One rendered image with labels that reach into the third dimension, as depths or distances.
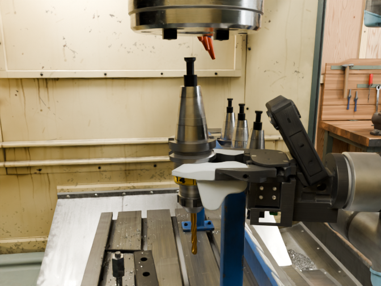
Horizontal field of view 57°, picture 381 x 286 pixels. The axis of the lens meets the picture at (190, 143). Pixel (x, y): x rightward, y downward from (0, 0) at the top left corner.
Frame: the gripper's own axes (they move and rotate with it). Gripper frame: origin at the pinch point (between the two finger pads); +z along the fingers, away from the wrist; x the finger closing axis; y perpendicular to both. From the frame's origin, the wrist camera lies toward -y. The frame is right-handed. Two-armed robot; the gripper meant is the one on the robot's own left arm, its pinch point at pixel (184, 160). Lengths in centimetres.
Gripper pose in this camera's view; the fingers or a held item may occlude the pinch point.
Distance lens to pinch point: 46.6
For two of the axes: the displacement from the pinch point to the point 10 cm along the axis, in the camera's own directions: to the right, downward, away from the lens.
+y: -0.1, 9.7, 2.4
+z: -10.0, -0.3, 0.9
